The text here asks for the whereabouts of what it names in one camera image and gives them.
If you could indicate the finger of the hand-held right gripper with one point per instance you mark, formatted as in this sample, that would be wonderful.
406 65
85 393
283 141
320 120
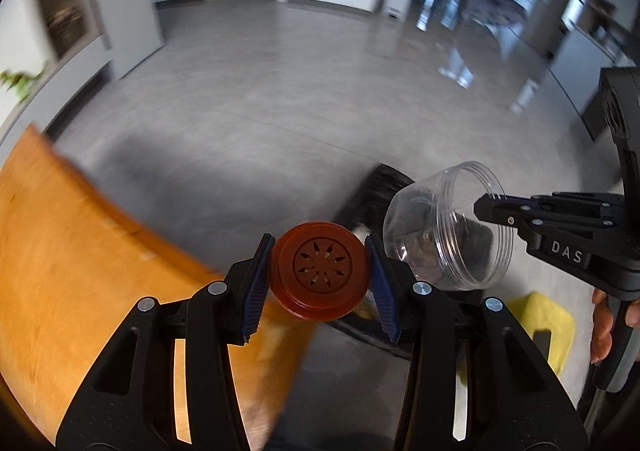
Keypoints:
525 206
565 228

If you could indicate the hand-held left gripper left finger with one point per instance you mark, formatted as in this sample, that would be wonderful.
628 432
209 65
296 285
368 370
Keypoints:
255 291

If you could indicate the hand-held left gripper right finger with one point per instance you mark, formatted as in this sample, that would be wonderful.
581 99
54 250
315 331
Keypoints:
382 291

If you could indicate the brown round jar lid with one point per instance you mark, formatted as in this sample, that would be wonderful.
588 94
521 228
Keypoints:
320 266

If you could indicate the clear plastic jar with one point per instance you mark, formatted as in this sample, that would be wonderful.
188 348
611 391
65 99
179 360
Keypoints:
425 211

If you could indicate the black trash bin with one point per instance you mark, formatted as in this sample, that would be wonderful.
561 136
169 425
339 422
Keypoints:
380 181

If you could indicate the person's right hand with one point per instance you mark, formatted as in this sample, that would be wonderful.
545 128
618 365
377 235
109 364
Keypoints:
601 326

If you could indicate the yellow cloth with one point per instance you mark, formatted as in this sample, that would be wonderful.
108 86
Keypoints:
542 313

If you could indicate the grey kitchen counter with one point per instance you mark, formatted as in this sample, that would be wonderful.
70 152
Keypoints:
585 41

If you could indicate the green plant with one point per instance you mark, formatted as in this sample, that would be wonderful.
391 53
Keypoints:
20 80

